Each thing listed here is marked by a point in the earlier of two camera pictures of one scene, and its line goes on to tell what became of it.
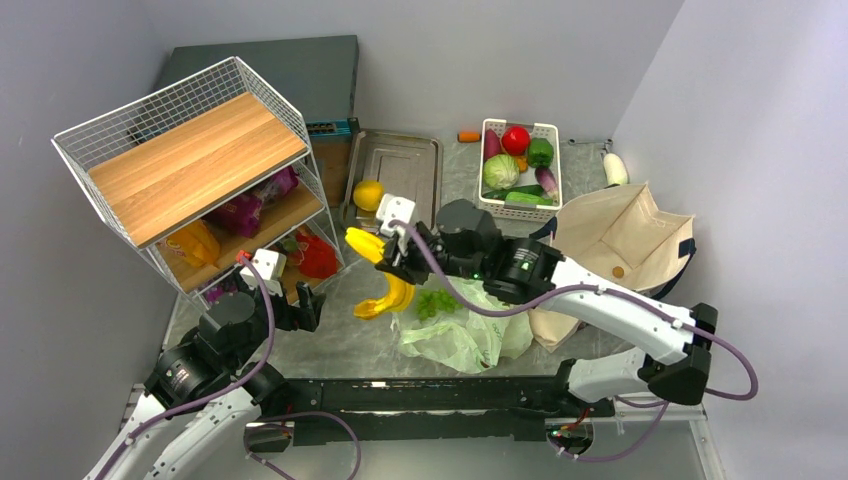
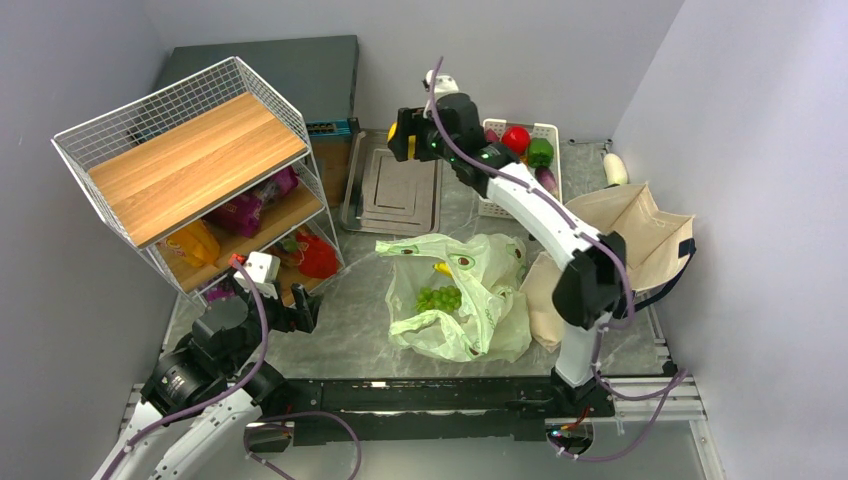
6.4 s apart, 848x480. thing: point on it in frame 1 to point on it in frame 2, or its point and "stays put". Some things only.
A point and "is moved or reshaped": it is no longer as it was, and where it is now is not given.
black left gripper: (307, 314) stays put
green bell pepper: (540, 153) stays put
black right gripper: (404, 262) to (412, 120)
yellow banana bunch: (402, 294) is moved or reshaped
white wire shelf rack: (204, 170) stays put
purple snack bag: (243, 216) stays put
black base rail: (396, 409) stays put
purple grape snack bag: (214, 293) stays put
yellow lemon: (367, 194) to (411, 141)
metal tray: (404, 165) stays put
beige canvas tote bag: (623, 238) stays put
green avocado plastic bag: (457, 324) is moved or reshaped
